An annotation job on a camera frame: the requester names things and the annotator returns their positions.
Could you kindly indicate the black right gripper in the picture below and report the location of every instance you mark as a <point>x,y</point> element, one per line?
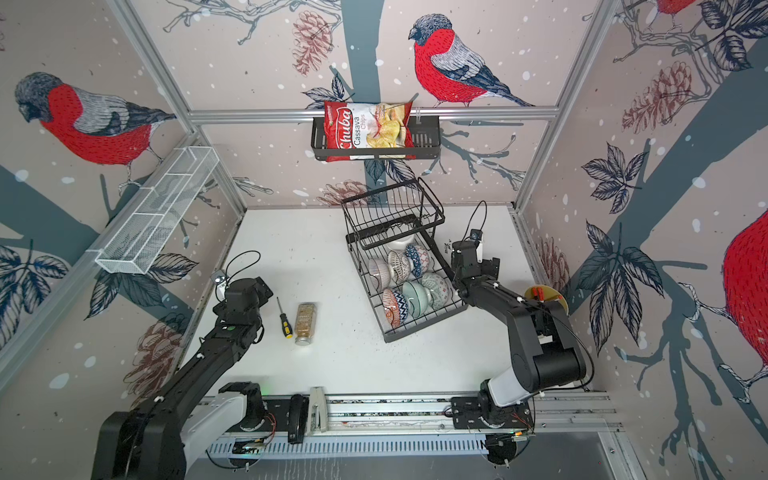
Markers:
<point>489,268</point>

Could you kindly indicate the grey green patterned bowl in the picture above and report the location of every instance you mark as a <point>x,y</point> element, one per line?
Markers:
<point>438,289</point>

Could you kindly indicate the blue patterned bowl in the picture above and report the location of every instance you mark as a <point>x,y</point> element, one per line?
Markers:
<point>420,259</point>

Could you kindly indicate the white brown patterned bowl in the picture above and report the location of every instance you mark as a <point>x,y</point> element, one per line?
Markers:
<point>400,266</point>

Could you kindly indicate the red orange patterned bowl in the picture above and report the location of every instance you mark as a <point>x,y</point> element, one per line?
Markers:
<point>395,307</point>

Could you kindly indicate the black two-tier dish rack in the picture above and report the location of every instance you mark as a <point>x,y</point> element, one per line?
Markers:
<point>377,217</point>

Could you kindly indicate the white ceramic bowl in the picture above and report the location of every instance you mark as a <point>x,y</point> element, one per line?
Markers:
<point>400,244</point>

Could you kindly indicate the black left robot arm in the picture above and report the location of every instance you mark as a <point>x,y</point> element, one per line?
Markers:
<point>163,436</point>

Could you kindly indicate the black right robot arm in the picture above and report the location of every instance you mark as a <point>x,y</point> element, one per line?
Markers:
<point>544,351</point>

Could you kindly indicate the yellow cup with markers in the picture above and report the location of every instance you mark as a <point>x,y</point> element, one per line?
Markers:
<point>546,293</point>

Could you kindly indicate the small glass spice jar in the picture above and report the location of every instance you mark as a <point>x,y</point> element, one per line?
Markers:
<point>305,323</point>

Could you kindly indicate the red cassava chips bag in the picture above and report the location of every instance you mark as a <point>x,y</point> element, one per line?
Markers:
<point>355,126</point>

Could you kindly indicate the black wall wire basket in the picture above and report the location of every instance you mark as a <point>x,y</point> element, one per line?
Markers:
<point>425,135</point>

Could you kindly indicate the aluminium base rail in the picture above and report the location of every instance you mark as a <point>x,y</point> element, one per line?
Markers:
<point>235,430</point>

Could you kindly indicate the yellow handled screwdriver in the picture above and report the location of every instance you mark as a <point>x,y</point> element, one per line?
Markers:
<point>285,323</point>

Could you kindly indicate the white wire wall shelf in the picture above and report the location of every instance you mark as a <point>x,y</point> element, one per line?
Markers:
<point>141,238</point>

